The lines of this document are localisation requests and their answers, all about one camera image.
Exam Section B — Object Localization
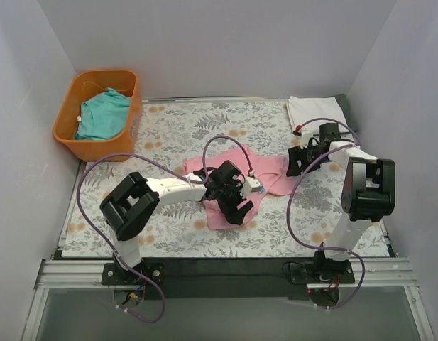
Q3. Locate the pink t shirt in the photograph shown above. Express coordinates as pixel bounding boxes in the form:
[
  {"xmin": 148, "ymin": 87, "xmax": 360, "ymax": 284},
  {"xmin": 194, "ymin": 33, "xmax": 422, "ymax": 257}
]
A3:
[{"xmin": 182, "ymin": 144, "xmax": 297, "ymax": 230}]

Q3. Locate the orange plastic basket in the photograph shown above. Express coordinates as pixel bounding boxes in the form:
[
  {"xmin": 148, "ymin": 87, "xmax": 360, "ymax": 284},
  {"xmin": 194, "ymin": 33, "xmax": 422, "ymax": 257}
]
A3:
[{"xmin": 53, "ymin": 69, "xmax": 142, "ymax": 162}]

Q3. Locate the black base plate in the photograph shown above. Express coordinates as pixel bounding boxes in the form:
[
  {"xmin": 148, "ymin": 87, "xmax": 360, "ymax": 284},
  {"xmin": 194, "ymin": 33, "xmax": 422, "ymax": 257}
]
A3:
[
  {"xmin": 101, "ymin": 261, "xmax": 165, "ymax": 286},
  {"xmin": 282, "ymin": 258, "xmax": 355, "ymax": 285}
]

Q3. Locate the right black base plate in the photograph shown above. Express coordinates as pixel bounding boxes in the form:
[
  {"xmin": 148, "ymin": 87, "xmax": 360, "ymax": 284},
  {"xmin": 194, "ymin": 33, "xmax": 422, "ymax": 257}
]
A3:
[{"xmin": 282, "ymin": 258, "xmax": 355, "ymax": 285}]

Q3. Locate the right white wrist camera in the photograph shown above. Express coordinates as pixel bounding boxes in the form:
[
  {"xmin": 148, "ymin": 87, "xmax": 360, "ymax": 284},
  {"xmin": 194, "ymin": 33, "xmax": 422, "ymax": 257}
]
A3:
[{"xmin": 293, "ymin": 125, "xmax": 314, "ymax": 149}]

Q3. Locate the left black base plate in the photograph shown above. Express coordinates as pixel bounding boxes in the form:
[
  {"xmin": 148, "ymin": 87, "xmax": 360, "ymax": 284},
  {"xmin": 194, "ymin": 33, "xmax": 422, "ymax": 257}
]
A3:
[{"xmin": 101, "ymin": 261, "xmax": 165, "ymax": 286}]

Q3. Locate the floral table mat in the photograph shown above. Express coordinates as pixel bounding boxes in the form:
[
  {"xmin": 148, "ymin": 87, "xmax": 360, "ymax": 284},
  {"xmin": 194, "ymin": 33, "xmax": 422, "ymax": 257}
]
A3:
[{"xmin": 62, "ymin": 100, "xmax": 390, "ymax": 259}]

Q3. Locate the folded white t shirt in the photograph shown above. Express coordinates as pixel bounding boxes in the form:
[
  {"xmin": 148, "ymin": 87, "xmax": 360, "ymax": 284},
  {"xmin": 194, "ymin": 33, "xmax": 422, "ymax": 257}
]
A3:
[{"xmin": 287, "ymin": 96, "xmax": 347, "ymax": 131}]

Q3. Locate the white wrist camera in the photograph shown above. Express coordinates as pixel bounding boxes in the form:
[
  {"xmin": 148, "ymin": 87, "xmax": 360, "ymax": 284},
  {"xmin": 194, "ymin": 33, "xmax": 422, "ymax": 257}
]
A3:
[
  {"xmin": 293, "ymin": 125, "xmax": 314, "ymax": 149},
  {"xmin": 240, "ymin": 175, "xmax": 265, "ymax": 198}
]

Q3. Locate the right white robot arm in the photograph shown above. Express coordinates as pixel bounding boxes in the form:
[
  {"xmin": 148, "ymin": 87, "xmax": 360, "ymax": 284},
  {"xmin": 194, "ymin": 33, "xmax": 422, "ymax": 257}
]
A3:
[{"xmin": 286, "ymin": 119, "xmax": 395, "ymax": 286}]

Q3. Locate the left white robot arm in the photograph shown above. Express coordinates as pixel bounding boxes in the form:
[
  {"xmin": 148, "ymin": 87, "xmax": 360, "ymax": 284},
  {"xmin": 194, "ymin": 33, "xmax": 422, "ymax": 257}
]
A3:
[{"xmin": 99, "ymin": 161, "xmax": 263, "ymax": 285}]

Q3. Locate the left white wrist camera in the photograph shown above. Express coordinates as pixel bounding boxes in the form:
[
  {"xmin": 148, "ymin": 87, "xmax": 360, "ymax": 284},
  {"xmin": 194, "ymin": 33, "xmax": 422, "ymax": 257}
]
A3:
[{"xmin": 240, "ymin": 175, "xmax": 265, "ymax": 198}]

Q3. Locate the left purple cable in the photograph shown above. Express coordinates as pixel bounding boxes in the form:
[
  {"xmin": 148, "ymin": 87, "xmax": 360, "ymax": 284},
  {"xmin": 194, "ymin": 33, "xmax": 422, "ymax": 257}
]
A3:
[{"xmin": 77, "ymin": 136, "xmax": 254, "ymax": 323}]

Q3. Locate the teal t shirt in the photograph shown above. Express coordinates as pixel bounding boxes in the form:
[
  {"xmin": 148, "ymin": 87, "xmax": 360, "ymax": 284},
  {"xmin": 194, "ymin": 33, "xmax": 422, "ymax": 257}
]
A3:
[{"xmin": 74, "ymin": 87, "xmax": 131, "ymax": 141}]

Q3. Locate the aluminium frame rail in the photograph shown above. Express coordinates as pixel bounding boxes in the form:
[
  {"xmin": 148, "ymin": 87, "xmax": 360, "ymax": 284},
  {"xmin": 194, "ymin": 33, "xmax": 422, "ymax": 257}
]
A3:
[{"xmin": 36, "ymin": 257, "xmax": 417, "ymax": 288}]

